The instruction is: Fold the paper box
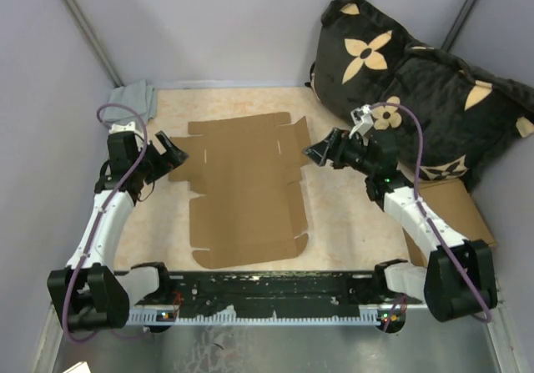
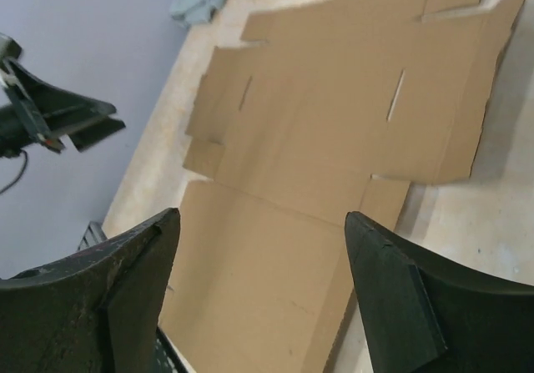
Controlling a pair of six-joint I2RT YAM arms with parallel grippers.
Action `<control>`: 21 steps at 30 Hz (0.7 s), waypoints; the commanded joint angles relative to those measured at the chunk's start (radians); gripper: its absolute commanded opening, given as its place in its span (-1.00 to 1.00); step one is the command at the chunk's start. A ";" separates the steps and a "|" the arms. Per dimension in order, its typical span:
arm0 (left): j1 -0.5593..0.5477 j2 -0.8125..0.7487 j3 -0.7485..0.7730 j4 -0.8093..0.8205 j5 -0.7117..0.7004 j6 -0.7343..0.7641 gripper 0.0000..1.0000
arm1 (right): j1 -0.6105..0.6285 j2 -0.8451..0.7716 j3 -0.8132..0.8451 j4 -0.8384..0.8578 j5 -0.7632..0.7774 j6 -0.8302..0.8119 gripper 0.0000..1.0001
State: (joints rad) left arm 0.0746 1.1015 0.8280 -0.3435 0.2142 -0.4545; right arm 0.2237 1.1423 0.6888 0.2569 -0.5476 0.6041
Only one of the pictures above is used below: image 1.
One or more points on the white paper corner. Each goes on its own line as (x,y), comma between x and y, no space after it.
(80,367)

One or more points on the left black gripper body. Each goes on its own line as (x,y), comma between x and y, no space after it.
(153,165)

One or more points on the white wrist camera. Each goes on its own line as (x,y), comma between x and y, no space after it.
(120,128)
(362,119)

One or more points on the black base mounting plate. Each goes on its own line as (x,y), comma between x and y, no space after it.
(263,294)

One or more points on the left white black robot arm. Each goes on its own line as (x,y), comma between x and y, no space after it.
(86,294)

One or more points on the large flat cardboard box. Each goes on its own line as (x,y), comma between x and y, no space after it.
(452,202)

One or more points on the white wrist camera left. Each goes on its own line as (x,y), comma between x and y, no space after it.
(120,128)

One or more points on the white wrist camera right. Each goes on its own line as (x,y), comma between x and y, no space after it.
(362,119)

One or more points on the brown cardboard box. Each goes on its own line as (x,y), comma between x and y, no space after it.
(246,175)

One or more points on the black floral plush cushion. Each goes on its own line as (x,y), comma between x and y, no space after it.
(450,119)

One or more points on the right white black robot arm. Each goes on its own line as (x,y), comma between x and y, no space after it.
(459,277)

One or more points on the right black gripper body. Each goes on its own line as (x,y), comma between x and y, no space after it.
(350,154)

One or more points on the grey folded cloth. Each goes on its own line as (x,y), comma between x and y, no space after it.
(141,97)

